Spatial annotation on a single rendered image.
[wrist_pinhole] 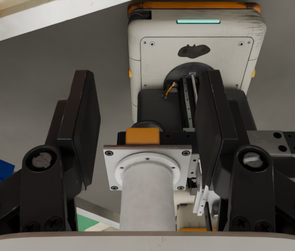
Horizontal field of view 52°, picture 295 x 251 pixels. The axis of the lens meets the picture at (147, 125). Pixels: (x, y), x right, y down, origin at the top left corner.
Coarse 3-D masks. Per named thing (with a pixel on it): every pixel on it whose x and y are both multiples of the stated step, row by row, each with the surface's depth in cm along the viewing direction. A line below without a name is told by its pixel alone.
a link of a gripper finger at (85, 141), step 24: (72, 96) 11; (96, 96) 13; (72, 120) 10; (96, 120) 13; (48, 144) 11; (72, 144) 10; (96, 144) 13; (72, 168) 10; (0, 192) 9; (72, 192) 11; (0, 216) 9
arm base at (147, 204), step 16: (128, 160) 54; (144, 160) 54; (160, 160) 54; (128, 176) 54; (144, 176) 52; (160, 176) 53; (176, 176) 58; (128, 192) 52; (144, 192) 50; (160, 192) 51; (128, 208) 49; (144, 208) 48; (160, 208) 49; (128, 224) 47; (144, 224) 46; (160, 224) 47
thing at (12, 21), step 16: (32, 0) 52; (48, 0) 49; (64, 0) 49; (80, 0) 49; (96, 0) 49; (112, 0) 49; (128, 0) 49; (0, 16) 51; (16, 16) 51; (32, 16) 51; (48, 16) 51; (64, 16) 51; (0, 32) 53; (16, 32) 53
